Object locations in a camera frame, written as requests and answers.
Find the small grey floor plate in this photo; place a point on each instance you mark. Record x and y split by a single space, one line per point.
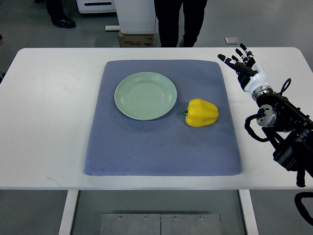
231 41

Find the left white table leg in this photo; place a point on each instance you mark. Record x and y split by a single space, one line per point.
68 212

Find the blue textured cloth mat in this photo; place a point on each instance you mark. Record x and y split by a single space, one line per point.
167 146

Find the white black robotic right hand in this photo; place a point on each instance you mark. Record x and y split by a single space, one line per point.
249 70

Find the right white table leg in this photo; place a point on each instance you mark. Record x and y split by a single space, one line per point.
248 212

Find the brown cardboard box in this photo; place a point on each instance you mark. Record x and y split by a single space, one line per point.
136 40

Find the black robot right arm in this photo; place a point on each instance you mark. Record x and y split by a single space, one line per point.
288 130

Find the light green plate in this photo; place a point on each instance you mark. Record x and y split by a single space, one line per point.
145 95

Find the white table leg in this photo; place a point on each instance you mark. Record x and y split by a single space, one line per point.
68 212
248 212

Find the yellow bell pepper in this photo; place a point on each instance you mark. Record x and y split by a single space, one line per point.
200 113

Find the white cabinet with slot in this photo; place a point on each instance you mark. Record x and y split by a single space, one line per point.
95 6

